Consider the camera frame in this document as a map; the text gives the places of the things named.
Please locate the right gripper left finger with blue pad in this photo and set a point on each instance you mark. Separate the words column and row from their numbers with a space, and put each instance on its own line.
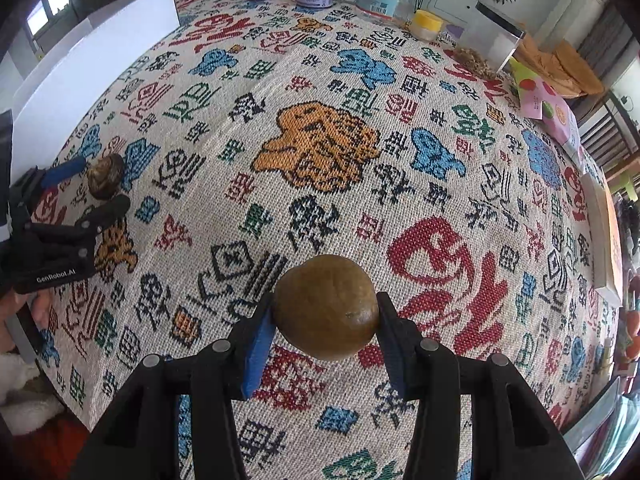
column 137, row 435

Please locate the colourful woven tablecloth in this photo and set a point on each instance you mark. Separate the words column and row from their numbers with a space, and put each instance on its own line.
column 259, row 135

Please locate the colourful spotted bag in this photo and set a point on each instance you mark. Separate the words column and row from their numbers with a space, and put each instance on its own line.
column 538, row 100

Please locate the person left hand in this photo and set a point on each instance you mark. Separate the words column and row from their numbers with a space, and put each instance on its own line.
column 21, row 318

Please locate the orange cushion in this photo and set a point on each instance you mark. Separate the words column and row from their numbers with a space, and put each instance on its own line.
column 563, row 68

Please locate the clear black lid container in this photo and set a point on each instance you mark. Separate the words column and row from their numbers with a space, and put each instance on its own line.
column 492, row 35

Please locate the green-brown round fruit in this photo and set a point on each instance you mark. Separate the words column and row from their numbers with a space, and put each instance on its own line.
column 326, row 307

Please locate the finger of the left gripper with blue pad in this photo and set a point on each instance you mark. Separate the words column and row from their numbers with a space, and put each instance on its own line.
column 36, row 181
column 85, row 229

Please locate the small yellow lid jar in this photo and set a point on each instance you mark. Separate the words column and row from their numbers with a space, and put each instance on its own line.
column 425, row 26

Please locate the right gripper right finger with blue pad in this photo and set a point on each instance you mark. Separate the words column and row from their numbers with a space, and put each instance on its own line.
column 513, row 436

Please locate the wooden chair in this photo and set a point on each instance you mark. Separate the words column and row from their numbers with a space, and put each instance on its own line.
column 609, row 135

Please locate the dark wrinkled passion fruit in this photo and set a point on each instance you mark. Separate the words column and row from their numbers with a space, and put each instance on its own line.
column 105, row 175

